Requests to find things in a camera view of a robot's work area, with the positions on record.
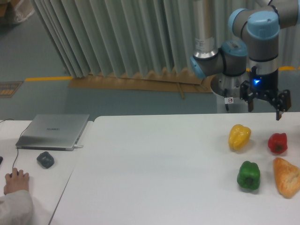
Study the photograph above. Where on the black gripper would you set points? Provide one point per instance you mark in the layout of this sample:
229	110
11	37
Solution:
265	87

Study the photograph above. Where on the yellow bell pepper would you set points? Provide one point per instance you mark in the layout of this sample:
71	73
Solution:
239	137

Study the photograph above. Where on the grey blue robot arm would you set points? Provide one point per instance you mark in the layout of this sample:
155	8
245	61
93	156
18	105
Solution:
253	58

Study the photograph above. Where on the white sleeved forearm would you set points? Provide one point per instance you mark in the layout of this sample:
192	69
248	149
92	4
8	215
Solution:
16	208

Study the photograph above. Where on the red bell pepper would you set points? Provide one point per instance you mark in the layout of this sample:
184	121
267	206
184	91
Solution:
277	143

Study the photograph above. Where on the green bell pepper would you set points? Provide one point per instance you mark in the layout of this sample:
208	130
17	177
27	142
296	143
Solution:
249	176

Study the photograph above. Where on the person's hand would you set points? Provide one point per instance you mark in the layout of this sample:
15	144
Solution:
19	181

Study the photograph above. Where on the orange bread piece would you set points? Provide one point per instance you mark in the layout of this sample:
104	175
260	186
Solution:
287	177

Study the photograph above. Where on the brown cardboard sheet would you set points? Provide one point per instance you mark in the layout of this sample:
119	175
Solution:
182	83

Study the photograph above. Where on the pale green curtain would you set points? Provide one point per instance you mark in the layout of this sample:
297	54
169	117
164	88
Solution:
126	36

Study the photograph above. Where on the white USB plug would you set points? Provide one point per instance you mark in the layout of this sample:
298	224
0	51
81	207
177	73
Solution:
78	146

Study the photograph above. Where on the silver closed laptop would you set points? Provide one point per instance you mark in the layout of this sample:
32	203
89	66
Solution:
53	132

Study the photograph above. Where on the cardboard box with plastic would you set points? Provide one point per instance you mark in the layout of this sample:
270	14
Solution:
15	11

